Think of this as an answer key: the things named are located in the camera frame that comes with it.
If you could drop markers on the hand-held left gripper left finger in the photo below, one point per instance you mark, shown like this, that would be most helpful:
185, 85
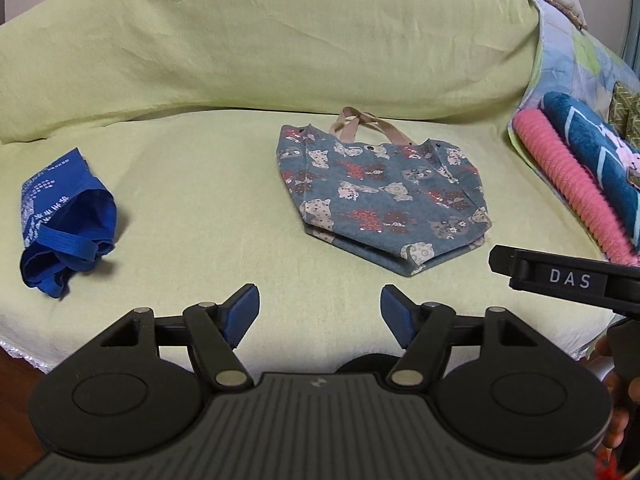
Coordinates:
242, 310

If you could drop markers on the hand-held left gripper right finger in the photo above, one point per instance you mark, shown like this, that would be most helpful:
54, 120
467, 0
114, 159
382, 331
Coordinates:
397, 312

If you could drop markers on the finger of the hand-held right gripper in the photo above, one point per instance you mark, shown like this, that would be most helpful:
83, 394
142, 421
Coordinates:
505, 260

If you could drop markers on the cat print denim bag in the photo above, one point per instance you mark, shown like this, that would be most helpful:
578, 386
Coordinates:
380, 200

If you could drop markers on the blue shopping bag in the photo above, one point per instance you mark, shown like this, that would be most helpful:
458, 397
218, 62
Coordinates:
55, 195

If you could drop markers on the person's right hand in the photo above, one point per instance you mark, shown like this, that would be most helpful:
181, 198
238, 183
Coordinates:
617, 410

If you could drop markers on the pink knitted roll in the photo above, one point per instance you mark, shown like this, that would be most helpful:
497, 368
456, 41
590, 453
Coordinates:
565, 170

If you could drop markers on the light green sofa cover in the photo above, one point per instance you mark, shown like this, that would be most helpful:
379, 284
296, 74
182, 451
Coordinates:
200, 185

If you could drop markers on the blue towel with pink figure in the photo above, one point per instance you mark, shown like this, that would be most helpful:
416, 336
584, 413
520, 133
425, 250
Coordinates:
585, 135

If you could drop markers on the green patterned cloth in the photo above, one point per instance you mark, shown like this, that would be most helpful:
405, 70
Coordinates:
627, 115

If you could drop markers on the patchwork quilt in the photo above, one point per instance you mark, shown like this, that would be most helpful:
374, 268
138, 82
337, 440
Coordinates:
565, 60

